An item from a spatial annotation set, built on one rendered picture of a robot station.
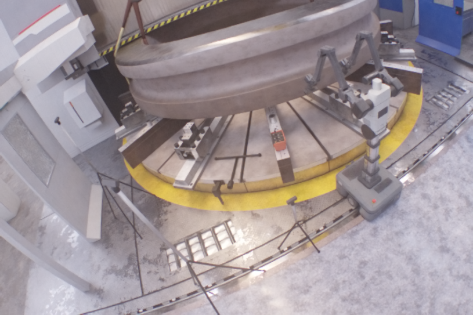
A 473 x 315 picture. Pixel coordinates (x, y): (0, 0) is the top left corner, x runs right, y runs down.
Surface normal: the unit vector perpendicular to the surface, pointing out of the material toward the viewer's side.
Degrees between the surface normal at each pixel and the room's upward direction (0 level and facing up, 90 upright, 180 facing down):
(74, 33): 90
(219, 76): 90
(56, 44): 90
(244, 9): 90
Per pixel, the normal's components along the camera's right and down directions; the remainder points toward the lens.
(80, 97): 0.34, 0.50
